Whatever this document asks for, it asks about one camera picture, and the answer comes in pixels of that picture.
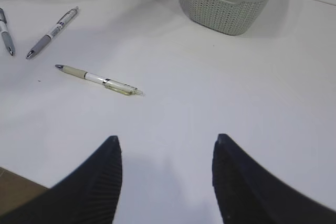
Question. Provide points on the beige grip white pen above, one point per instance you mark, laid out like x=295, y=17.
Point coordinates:
x=107, y=83

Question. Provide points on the grey grip pen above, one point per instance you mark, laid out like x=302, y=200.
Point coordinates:
x=49, y=36
x=6, y=37

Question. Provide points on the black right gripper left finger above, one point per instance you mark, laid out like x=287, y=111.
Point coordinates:
x=90, y=194

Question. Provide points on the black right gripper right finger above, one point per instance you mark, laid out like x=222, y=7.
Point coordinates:
x=248, y=193

